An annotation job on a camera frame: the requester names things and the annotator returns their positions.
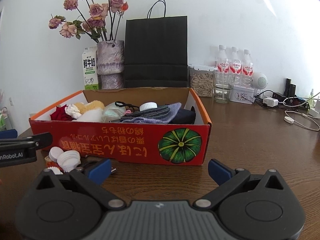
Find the small white tissue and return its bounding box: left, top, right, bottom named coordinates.
left=65, top=104, right=82, bottom=119

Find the white tin box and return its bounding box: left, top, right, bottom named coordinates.
left=229, top=84, right=256, bottom=104

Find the pale green plastic bag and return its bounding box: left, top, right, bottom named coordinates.
left=102, top=104, right=126, bottom=124

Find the clear drinking glass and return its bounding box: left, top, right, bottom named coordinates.
left=214, top=76, right=234, bottom=104

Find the white green milk carton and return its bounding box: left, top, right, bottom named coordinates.
left=82, top=46, right=98, bottom=90

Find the red label water bottle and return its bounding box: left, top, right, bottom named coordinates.
left=241, top=49, right=254, bottom=87
left=217, top=45, right=230, bottom=80
left=229, top=46, right=242, bottom=85

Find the dried pink rose bouquet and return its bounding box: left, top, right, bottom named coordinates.
left=48, top=0, right=129, bottom=43

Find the black paper bag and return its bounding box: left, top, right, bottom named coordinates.
left=124, top=0, right=188, bottom=88

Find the purple fabric pouch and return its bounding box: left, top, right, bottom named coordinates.
left=122, top=102, right=182, bottom=125

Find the white ribbed bottle cap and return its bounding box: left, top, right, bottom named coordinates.
left=139, top=102, right=158, bottom=112

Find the white round speaker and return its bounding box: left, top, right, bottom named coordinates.
left=252, top=72, right=268, bottom=89

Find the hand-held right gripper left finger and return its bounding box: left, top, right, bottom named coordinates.
left=35, top=158, right=127, bottom=210

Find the wide white plastic lid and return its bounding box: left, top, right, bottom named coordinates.
left=57, top=150, right=81, bottom=173

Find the red cardboard box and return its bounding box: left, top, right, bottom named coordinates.
left=29, top=87, right=212, bottom=167

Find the white cable with round puck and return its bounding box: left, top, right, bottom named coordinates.
left=284, top=110, right=320, bottom=132

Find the white charger plug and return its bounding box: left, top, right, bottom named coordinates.
left=263, top=97, right=279, bottom=108

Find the white power block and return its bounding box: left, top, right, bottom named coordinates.
left=311, top=97, right=320, bottom=118

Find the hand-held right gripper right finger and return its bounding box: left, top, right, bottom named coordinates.
left=192, top=159, right=285, bottom=210

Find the black braided cable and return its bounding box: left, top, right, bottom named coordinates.
left=109, top=106, right=172, bottom=125

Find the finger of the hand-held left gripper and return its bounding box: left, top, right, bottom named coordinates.
left=0, top=129, right=18, bottom=139
left=0, top=132, right=53, bottom=152

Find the clear container of seeds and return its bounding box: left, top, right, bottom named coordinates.
left=188, top=64, right=218, bottom=97

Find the dark device with white cable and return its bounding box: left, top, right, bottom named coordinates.
left=283, top=96, right=311, bottom=107

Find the wire rack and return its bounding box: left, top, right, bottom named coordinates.
left=0, top=89, right=11, bottom=131

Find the purple textured vase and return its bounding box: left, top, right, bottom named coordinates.
left=96, top=40, right=125, bottom=90

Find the small white plastic lid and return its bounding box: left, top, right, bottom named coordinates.
left=49, top=147, right=63, bottom=163

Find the black lanyard with pink clip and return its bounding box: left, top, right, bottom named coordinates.
left=114, top=101, right=141, bottom=114

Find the yellow white plush toy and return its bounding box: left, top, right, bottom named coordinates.
left=72, top=100, right=106, bottom=123

